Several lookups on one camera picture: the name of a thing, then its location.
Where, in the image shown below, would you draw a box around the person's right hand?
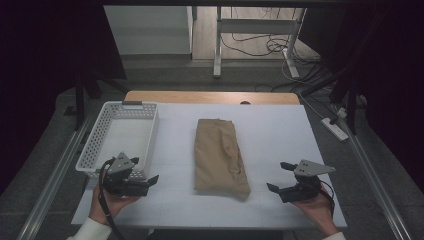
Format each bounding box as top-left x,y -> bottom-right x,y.
291,186 -> 341,239

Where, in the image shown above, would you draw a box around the person's left hand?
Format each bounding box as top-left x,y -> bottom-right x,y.
88,183 -> 141,226

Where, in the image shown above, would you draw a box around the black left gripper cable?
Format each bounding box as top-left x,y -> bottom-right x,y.
97,157 -> 127,240

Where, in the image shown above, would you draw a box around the white cabinet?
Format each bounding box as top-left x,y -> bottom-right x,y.
103,5 -> 195,56

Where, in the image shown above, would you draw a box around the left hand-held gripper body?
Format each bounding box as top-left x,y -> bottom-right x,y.
100,152 -> 150,198

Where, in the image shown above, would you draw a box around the wooden table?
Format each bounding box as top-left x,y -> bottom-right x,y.
123,90 -> 301,106

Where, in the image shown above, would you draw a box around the white power strip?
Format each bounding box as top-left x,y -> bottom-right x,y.
320,117 -> 350,142

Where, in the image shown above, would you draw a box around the white desk frame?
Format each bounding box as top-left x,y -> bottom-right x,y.
212,5 -> 308,80

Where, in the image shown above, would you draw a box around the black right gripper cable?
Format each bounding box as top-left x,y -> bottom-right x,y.
319,179 -> 336,218

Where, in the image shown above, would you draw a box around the aluminium rail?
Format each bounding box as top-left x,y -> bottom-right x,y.
333,106 -> 415,240
15,108 -> 99,240

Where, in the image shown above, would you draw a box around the tangle of floor cables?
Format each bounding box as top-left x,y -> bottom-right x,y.
220,31 -> 323,68

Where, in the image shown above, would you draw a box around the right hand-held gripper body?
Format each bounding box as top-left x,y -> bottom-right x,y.
277,159 -> 336,204

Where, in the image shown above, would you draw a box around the dark curtain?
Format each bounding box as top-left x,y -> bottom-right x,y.
299,0 -> 424,184
0,0 -> 127,196

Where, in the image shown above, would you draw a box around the white board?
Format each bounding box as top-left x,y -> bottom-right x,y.
71,102 -> 349,230

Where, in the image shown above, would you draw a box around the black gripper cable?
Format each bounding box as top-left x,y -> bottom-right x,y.
319,179 -> 336,218
97,157 -> 127,240

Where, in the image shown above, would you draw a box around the tan pants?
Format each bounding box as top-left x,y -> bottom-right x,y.
193,117 -> 252,201

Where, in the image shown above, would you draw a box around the white perforated plastic basket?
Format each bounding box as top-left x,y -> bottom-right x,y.
75,100 -> 161,182

